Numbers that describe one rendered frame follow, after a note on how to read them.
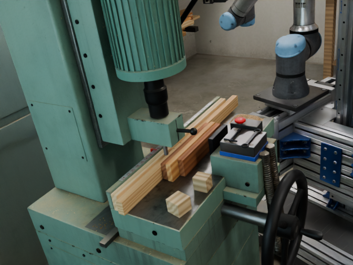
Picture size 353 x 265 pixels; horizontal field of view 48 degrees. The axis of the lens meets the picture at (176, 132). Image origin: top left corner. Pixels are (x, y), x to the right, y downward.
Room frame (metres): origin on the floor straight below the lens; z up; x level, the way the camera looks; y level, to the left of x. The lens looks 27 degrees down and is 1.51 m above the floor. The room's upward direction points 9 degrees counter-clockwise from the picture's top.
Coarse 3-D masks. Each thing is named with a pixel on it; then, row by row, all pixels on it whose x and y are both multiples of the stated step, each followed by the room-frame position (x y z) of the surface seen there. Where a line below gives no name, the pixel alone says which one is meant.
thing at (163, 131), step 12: (144, 108) 1.02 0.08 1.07; (132, 120) 0.97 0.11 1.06; (144, 120) 0.95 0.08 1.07; (156, 120) 0.93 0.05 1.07; (168, 120) 0.92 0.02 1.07; (180, 120) 0.95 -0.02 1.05; (132, 132) 0.98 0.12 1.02; (144, 132) 0.95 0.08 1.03; (156, 132) 0.93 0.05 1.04; (168, 132) 0.90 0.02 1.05; (180, 132) 0.94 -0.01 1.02; (156, 144) 0.93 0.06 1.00; (168, 144) 0.91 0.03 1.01
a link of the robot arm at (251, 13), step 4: (252, 8) 1.78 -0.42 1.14; (248, 12) 1.76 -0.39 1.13; (252, 12) 1.78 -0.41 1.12; (248, 16) 1.76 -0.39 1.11; (252, 16) 1.78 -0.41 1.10; (248, 20) 1.78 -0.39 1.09; (252, 20) 1.78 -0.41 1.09; (244, 24) 1.78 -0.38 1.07; (248, 24) 1.78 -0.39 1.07; (252, 24) 1.78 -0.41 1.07
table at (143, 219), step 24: (264, 120) 1.16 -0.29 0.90; (168, 192) 0.85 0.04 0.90; (192, 192) 0.83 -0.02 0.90; (216, 192) 0.84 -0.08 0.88; (240, 192) 0.84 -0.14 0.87; (264, 192) 0.85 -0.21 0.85; (120, 216) 0.80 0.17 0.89; (144, 216) 0.77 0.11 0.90; (168, 216) 0.75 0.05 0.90; (192, 216) 0.74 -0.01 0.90; (168, 240) 0.72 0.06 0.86
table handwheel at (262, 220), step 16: (288, 176) 0.76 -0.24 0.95; (304, 176) 0.83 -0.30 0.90; (304, 192) 0.85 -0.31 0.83; (224, 208) 0.85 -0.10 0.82; (240, 208) 0.83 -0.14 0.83; (272, 208) 0.69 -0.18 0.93; (304, 208) 0.85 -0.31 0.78; (256, 224) 0.79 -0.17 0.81; (272, 224) 0.67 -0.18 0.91; (288, 224) 0.74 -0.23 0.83; (304, 224) 0.83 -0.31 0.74; (272, 240) 0.65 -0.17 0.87; (288, 240) 0.74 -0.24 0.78; (272, 256) 0.64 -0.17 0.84; (288, 256) 0.77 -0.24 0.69
